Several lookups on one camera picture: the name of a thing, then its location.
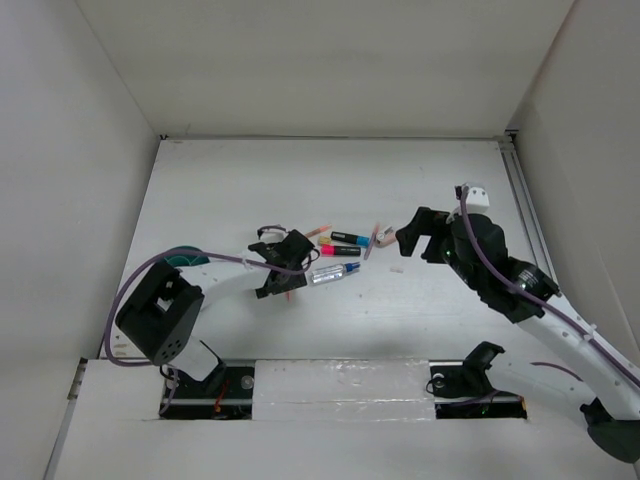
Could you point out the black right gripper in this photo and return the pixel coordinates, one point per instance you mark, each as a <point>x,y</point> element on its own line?
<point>422,223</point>

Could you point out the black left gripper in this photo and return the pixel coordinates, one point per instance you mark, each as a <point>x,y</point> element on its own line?
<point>293,282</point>

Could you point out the pink clear pen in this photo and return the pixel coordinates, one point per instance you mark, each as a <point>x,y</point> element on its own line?
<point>372,241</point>

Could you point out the orange highlighter pen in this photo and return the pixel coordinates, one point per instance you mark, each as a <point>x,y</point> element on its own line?
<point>318,230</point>

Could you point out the teal plastic cup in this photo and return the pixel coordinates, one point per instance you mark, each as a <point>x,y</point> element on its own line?
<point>185,256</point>

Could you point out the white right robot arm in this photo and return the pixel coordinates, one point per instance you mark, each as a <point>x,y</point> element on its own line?
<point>597,387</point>

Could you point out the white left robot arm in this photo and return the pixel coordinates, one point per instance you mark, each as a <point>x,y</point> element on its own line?
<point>160,314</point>

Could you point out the clear blue-tipped pen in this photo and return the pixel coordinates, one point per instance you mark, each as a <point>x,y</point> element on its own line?
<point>333,273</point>

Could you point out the black pink marker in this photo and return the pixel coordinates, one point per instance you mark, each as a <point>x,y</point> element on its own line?
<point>346,251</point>

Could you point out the black blue yellow marker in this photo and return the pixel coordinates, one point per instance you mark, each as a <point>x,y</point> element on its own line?
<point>345,238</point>

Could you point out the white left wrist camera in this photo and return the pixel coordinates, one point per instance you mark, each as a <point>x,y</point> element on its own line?
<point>271,233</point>

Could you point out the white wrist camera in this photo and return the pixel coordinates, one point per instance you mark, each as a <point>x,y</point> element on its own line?
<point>473,196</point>
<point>271,233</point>

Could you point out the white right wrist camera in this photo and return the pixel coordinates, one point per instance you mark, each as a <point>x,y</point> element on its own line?
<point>473,196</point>

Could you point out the aluminium rail right edge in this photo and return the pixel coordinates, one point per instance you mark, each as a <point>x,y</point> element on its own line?
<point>524,202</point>

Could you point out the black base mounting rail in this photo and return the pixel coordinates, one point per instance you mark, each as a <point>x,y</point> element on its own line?
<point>349,391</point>

